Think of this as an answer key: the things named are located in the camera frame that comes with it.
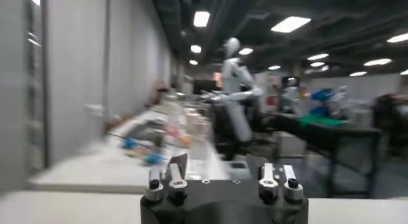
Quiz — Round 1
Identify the black metal table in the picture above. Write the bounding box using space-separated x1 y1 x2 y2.
273 112 383 198

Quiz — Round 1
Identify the white humanoid wheeled robot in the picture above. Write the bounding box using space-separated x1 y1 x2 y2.
203 36 266 161

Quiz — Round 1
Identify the blue snack packet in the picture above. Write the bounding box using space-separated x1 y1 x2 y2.
122 137 138 150
144 153 164 165

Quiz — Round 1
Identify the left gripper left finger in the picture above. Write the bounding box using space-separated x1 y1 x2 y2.
144 153 189 202

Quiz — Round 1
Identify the tall clear container white lid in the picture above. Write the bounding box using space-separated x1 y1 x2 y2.
84 103 106 144

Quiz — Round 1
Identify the long white office desk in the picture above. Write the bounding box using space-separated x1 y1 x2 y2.
27 102 231 195

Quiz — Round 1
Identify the green cloth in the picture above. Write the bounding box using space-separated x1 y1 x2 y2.
297 114 347 129

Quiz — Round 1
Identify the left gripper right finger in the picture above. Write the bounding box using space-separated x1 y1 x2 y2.
258 162 304 202

